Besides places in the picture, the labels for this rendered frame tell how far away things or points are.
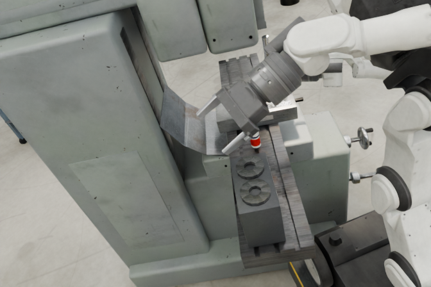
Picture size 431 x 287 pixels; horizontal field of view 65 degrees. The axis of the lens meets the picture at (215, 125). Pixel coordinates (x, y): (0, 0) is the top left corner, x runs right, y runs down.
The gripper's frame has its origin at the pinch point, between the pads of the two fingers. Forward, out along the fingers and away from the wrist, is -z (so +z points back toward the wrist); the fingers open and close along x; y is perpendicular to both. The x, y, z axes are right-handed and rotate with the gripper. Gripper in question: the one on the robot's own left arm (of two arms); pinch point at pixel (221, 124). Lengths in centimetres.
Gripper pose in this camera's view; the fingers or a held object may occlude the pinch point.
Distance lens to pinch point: 71.3
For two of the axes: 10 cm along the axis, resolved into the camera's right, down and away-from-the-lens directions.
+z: 7.4, -6.4, -2.0
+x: -5.2, -7.3, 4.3
